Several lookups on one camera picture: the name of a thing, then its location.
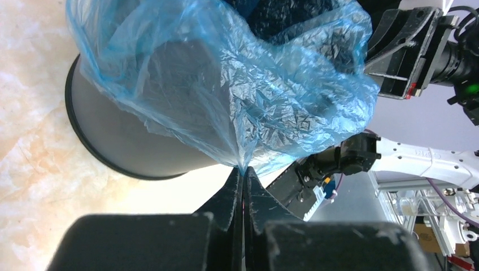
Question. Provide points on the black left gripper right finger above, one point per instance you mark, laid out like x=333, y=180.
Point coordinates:
x=277, y=240

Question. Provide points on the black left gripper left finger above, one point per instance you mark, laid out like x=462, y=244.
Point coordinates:
x=208, y=239

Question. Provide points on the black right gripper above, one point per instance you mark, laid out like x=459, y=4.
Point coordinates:
x=404, y=47

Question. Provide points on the black trash bin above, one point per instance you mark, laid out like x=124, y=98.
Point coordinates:
x=121, y=140

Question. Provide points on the blue plastic trash bag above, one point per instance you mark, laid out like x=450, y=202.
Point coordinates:
x=291, y=73

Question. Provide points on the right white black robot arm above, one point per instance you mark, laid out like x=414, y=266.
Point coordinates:
x=457, y=67

